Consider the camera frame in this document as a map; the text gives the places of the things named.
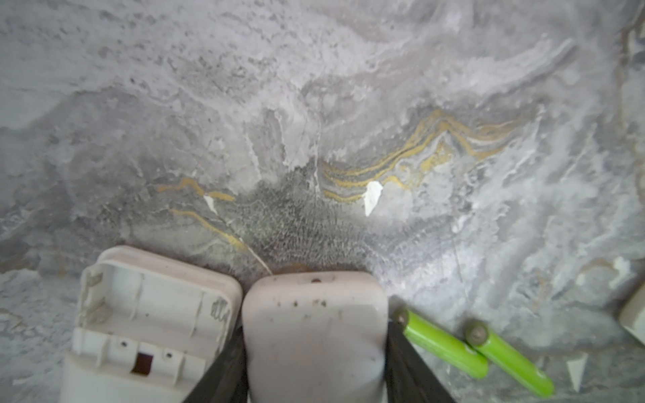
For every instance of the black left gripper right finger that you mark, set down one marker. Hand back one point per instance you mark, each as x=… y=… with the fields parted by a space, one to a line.
x=408 y=378

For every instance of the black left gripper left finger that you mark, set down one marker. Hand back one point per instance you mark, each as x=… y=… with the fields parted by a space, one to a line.
x=226 y=380

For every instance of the green battery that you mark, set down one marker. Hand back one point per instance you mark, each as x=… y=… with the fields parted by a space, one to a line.
x=445 y=346
x=492 y=346

